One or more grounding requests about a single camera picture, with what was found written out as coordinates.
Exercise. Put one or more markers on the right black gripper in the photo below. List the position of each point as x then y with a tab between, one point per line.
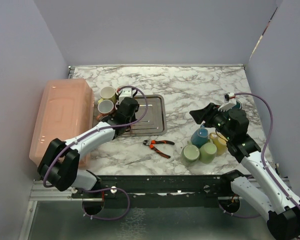
206	113

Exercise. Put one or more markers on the aluminium frame rail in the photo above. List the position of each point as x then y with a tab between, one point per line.
42	194

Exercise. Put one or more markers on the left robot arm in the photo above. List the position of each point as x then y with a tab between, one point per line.
59	166

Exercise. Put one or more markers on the dark teal mug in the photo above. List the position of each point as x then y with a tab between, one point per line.
238	105

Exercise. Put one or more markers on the silver metal tray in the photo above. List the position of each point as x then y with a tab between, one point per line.
154	122

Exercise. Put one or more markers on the salmon pink mug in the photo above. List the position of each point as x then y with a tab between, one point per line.
105	108

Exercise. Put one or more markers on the yellow mug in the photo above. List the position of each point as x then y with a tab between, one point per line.
219	141

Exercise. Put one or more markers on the black glossy mug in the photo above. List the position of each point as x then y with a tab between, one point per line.
119	89

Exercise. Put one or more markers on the pink plastic storage box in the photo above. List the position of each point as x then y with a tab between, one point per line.
66	111

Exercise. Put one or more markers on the blue mug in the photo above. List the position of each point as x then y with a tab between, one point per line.
200	137

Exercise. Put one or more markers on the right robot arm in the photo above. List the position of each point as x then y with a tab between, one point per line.
278	205

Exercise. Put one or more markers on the green tilted mug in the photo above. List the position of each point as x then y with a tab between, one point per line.
208	152

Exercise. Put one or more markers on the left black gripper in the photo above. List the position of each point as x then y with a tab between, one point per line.
133	118

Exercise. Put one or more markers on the pale green upright mug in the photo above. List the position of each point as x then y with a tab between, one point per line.
190	153

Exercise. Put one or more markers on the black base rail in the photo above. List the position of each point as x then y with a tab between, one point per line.
160	191

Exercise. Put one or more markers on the yellow-green faceted mug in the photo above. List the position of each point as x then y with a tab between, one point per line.
107	93

